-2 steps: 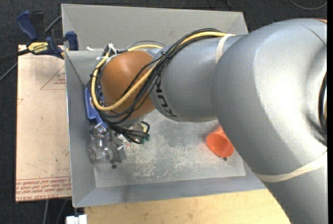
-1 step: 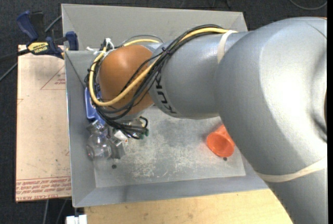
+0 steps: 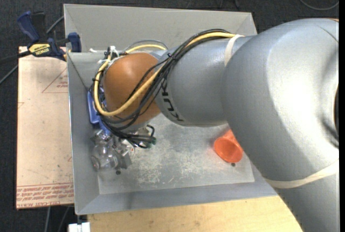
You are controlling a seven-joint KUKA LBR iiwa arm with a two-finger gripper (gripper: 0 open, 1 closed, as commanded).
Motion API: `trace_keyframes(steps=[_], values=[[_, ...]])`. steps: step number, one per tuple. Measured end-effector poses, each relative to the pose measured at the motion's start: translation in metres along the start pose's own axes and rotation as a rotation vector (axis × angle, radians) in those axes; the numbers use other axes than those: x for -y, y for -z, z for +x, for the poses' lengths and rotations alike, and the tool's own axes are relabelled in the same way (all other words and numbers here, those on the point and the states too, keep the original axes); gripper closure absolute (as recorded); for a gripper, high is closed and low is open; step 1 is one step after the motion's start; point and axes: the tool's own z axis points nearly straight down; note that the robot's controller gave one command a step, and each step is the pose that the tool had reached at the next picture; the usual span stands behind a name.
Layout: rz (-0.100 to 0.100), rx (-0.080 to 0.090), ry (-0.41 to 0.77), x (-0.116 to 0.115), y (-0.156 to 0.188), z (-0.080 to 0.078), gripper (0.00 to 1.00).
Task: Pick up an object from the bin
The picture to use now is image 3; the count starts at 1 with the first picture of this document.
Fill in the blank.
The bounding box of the clear glass thing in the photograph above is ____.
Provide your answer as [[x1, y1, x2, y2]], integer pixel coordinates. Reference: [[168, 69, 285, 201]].
[[90, 129, 120, 173]]

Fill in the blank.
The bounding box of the brown cardboard board red print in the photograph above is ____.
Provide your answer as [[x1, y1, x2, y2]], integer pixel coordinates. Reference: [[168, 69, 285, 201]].
[[15, 46, 75, 210]]

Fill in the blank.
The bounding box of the orange plastic cup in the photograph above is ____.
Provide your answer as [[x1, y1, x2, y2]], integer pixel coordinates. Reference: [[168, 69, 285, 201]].
[[213, 129, 244, 165]]

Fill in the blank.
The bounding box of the grey metal bin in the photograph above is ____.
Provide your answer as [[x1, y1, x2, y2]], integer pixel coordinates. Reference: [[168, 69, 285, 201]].
[[63, 4, 279, 216]]

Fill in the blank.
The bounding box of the blue flat plastic thing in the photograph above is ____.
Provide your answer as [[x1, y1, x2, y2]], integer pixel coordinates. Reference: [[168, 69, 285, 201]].
[[86, 90, 112, 137]]

